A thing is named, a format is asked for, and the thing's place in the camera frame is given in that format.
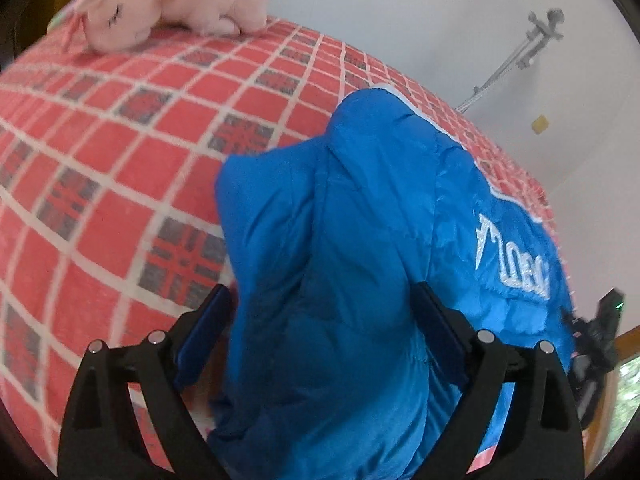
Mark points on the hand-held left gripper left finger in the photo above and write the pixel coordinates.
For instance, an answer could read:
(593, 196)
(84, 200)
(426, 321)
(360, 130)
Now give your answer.
(197, 345)

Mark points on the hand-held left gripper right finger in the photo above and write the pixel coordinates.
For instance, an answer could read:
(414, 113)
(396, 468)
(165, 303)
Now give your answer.
(442, 335)

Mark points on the blue puffer jacket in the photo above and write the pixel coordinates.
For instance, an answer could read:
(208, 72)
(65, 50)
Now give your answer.
(350, 260)

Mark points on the red plaid blanket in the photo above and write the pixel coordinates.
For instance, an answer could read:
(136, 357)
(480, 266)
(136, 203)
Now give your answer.
(125, 160)

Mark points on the pink plush toy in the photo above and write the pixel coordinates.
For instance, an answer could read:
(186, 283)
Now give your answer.
(165, 5)

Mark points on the wooden window frame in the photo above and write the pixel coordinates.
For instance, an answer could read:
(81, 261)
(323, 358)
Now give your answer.
(617, 360)

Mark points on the yellow wall socket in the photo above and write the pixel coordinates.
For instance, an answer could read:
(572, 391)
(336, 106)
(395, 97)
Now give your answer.
(539, 124)

